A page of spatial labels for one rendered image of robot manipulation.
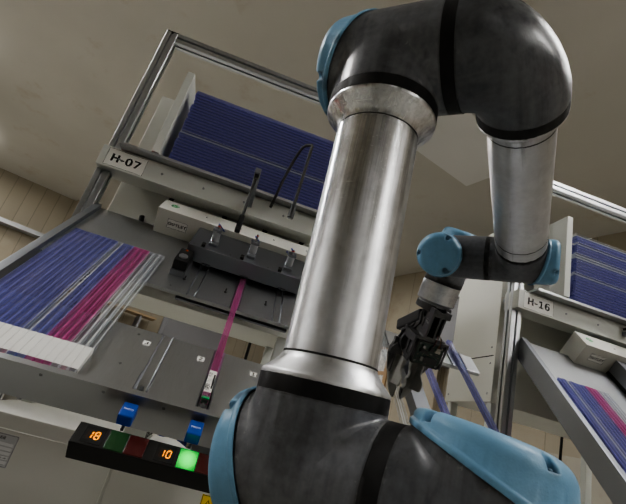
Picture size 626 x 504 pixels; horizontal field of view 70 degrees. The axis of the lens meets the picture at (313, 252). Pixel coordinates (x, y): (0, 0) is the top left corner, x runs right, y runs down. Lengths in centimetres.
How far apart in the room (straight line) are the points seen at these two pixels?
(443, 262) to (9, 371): 72
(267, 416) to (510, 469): 17
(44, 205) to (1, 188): 59
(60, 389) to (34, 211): 725
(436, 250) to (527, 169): 25
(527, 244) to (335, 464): 47
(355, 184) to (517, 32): 20
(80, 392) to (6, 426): 38
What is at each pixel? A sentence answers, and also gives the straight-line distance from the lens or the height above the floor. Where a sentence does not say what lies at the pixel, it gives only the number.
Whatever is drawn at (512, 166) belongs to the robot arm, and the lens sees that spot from 58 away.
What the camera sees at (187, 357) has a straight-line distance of 95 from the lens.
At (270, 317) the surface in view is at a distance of 115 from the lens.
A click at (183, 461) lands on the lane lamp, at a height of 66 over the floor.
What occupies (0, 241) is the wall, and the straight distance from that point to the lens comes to 795.
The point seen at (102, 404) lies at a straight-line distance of 85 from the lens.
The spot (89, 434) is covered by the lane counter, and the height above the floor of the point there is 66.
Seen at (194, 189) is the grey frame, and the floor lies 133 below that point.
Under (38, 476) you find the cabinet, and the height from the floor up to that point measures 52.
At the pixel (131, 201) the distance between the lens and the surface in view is 162.
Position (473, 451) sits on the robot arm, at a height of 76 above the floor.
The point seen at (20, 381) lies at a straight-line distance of 88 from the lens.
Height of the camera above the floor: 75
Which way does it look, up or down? 21 degrees up
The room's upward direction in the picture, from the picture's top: 16 degrees clockwise
